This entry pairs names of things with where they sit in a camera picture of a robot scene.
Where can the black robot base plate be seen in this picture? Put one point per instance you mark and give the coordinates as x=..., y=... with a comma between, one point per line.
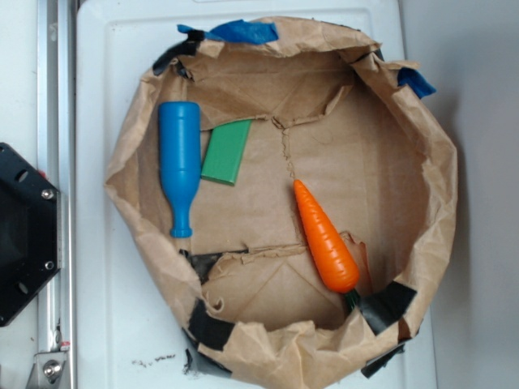
x=29, y=233

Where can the brown paper bag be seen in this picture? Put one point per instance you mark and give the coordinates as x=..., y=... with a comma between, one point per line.
x=327, y=110

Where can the aluminium frame rail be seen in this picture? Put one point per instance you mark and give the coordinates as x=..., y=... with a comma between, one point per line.
x=55, y=151

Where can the metal corner bracket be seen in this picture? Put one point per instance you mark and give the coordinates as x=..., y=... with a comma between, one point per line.
x=49, y=371

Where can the orange toy carrot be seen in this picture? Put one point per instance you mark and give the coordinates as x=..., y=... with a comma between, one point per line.
x=332, y=258

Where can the blue plastic bottle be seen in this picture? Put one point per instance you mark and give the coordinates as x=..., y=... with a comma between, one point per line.
x=180, y=160

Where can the green rectangular block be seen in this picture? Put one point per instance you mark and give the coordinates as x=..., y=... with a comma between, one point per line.
x=223, y=157

